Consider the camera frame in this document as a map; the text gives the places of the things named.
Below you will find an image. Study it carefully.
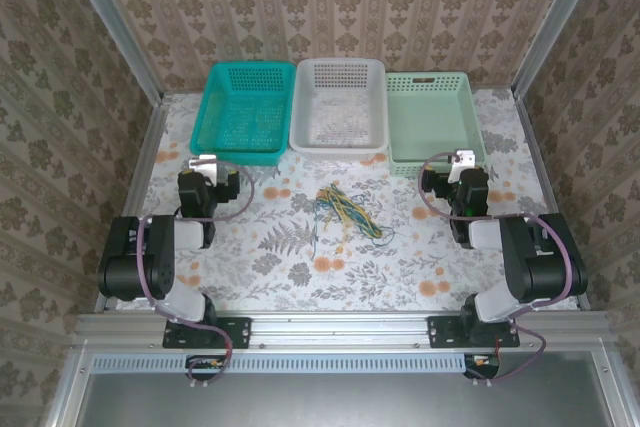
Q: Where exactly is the aluminium mounting rail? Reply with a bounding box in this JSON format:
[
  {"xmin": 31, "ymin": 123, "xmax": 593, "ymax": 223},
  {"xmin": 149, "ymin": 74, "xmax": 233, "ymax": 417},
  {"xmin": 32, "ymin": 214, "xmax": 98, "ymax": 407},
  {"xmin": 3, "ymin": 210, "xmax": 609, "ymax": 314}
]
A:
[{"xmin": 74, "ymin": 310, "xmax": 615, "ymax": 354}]

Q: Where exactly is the grey metal front panel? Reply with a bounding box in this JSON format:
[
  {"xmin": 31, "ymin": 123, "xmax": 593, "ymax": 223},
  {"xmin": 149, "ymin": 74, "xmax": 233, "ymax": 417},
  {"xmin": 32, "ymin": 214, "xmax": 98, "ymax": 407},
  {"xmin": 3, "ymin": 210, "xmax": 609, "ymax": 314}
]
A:
[{"xmin": 42, "ymin": 350, "xmax": 640, "ymax": 427}]

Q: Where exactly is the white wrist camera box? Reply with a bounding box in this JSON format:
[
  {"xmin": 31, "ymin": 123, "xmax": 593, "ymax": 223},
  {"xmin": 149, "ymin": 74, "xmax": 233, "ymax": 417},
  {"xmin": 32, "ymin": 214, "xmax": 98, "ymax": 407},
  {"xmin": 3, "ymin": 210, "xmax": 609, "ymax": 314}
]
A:
[
  {"xmin": 188, "ymin": 153, "xmax": 220, "ymax": 184},
  {"xmin": 448, "ymin": 149, "xmax": 476, "ymax": 183}
]

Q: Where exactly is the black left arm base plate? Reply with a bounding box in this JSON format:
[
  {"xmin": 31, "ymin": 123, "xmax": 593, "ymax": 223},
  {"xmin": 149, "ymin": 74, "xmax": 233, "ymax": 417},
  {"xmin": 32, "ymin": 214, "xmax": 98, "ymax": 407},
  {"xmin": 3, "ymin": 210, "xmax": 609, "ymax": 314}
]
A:
[{"xmin": 163, "ymin": 316, "xmax": 251, "ymax": 350}]

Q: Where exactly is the yellow cable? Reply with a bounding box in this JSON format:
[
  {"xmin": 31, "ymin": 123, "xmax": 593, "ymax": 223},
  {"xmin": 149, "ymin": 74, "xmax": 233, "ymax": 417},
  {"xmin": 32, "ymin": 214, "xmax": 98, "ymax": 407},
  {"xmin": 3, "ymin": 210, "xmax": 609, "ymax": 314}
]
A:
[
  {"xmin": 327, "ymin": 185, "xmax": 385, "ymax": 241},
  {"xmin": 313, "ymin": 186, "xmax": 351, "ymax": 254}
]

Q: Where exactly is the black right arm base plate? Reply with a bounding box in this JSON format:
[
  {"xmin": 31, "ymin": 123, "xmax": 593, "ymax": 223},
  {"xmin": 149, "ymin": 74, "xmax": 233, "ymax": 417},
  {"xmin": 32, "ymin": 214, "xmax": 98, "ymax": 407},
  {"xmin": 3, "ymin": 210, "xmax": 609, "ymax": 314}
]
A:
[{"xmin": 428, "ymin": 315, "xmax": 521, "ymax": 350}]

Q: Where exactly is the aluminium table side rail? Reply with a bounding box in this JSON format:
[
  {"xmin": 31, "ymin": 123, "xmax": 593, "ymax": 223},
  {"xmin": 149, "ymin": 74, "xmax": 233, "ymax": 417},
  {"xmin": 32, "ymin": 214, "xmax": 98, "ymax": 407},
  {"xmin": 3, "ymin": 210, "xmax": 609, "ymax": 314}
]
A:
[
  {"xmin": 94, "ymin": 96, "xmax": 172, "ymax": 313},
  {"xmin": 514, "ymin": 94, "xmax": 592, "ymax": 309}
]

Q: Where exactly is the black connector board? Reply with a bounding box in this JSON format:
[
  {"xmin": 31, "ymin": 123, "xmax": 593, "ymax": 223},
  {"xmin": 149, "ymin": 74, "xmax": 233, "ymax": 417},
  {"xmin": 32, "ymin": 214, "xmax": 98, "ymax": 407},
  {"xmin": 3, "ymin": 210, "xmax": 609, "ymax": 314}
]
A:
[
  {"xmin": 184, "ymin": 354, "xmax": 225, "ymax": 381},
  {"xmin": 462, "ymin": 352, "xmax": 501, "ymax": 380}
]

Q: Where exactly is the floral table cover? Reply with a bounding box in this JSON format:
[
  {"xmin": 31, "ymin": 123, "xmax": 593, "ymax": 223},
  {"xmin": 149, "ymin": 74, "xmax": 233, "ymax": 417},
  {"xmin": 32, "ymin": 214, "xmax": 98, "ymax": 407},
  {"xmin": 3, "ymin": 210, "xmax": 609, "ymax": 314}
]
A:
[{"xmin": 134, "ymin": 89, "xmax": 581, "ymax": 313}]

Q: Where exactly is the white plastic basket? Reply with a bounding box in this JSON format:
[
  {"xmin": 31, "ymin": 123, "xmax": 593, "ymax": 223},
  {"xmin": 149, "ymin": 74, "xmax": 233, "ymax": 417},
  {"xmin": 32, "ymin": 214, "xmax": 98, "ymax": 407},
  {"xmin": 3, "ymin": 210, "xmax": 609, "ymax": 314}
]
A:
[{"xmin": 288, "ymin": 57, "xmax": 391, "ymax": 161}]

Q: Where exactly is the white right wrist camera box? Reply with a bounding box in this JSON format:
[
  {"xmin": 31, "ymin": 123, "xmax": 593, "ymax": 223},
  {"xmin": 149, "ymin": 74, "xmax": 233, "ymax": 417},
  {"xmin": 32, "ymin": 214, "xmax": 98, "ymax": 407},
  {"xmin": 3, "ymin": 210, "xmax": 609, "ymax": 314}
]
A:
[{"xmin": 448, "ymin": 149, "xmax": 476, "ymax": 183}]

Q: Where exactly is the green cable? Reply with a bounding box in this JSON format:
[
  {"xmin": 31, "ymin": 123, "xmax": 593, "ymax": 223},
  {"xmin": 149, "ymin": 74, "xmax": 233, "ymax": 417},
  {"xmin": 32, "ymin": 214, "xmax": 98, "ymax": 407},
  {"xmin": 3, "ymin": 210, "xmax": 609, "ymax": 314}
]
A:
[{"xmin": 349, "ymin": 186, "xmax": 401, "ymax": 251}]

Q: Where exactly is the mint green plastic basket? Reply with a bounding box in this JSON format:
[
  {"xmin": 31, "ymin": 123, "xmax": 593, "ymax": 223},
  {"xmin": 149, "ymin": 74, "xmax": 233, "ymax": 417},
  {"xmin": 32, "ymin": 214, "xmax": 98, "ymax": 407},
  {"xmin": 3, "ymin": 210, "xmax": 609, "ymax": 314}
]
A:
[{"xmin": 385, "ymin": 71, "xmax": 491, "ymax": 178}]

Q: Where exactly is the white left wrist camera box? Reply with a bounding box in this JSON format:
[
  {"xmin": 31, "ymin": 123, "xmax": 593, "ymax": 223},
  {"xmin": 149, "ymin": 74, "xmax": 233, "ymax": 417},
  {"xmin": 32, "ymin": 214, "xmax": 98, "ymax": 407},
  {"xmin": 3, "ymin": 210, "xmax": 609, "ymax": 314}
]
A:
[{"xmin": 188, "ymin": 153, "xmax": 220, "ymax": 184}]

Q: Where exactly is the grey slotted cable duct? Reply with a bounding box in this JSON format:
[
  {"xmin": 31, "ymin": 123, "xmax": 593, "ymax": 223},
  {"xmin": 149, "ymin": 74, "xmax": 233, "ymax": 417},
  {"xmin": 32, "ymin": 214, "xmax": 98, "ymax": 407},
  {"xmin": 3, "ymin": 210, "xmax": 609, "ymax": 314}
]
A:
[{"xmin": 92, "ymin": 352, "xmax": 466, "ymax": 374}]

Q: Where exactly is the aluminium frame post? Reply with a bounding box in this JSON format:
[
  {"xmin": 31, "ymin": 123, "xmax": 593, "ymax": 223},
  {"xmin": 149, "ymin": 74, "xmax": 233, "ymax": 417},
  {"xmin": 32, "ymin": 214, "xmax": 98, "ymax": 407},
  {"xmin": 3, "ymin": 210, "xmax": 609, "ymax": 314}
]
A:
[
  {"xmin": 58, "ymin": 0, "xmax": 166, "ymax": 104},
  {"xmin": 512, "ymin": 0, "xmax": 610, "ymax": 98}
]

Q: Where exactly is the teal plastic basket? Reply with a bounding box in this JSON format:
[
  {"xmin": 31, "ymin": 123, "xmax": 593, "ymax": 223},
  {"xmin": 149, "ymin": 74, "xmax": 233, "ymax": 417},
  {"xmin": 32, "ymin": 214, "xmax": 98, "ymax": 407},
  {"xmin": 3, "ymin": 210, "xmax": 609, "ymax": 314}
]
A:
[{"xmin": 189, "ymin": 61, "xmax": 297, "ymax": 167}]

